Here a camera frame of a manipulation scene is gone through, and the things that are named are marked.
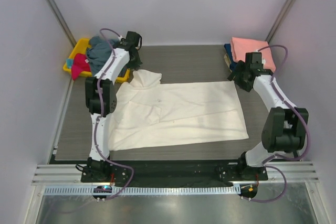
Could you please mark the aluminium corner post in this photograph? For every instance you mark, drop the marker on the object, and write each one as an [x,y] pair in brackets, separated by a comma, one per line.
[285,9]
[61,21]

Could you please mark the cream white t shirt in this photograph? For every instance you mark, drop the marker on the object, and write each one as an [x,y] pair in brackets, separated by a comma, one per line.
[152,114]

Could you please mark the grey blue t shirt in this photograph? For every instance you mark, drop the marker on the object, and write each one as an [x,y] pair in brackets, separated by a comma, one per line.
[97,54]

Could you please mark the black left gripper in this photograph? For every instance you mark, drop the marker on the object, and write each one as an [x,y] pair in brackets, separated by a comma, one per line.
[135,65]

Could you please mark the yellow plastic bin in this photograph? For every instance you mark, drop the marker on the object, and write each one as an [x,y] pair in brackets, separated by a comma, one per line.
[80,48]

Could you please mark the light blue cloth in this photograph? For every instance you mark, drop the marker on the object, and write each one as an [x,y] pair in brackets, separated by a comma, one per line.
[69,63]

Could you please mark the right aluminium corner post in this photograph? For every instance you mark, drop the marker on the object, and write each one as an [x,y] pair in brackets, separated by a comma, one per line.
[285,9]

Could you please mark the left aluminium corner post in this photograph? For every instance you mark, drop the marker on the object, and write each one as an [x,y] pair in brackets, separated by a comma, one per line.
[61,21]

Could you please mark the aluminium frame rail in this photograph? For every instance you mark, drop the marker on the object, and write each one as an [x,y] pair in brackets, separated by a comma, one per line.
[294,172]

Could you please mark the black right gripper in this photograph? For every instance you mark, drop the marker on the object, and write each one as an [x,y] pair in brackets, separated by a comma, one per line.
[239,67]

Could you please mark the folded navy blue t shirt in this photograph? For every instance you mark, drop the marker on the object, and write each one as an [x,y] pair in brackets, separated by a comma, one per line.
[228,50]

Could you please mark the folded beige t shirt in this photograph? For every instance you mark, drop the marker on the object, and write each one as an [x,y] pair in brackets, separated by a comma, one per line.
[228,62]

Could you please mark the magenta red t shirt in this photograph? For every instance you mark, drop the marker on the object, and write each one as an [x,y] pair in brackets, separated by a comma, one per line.
[80,64]

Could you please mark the folded pink t shirt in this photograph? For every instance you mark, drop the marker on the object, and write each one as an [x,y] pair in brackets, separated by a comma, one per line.
[240,46]

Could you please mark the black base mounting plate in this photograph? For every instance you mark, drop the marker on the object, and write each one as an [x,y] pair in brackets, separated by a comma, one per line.
[171,174]

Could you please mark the white slotted cable duct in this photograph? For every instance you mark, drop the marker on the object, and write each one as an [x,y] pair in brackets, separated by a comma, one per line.
[104,190]

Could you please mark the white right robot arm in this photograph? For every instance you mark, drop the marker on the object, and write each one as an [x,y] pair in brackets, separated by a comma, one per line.
[286,127]

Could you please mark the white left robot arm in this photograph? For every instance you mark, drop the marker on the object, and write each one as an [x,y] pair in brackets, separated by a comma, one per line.
[101,101]

